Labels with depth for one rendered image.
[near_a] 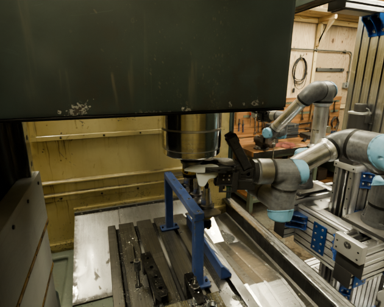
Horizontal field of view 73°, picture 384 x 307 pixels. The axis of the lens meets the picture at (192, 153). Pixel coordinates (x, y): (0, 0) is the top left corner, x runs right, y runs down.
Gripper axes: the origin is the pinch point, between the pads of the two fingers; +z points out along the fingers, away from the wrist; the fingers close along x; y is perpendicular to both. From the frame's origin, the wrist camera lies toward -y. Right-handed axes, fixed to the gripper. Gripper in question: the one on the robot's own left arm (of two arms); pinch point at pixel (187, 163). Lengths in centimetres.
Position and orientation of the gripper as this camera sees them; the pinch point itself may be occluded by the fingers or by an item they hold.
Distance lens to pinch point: 72.2
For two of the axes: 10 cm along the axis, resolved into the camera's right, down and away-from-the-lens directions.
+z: -9.9, -0.1, -1.4
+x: -1.4, -2.7, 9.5
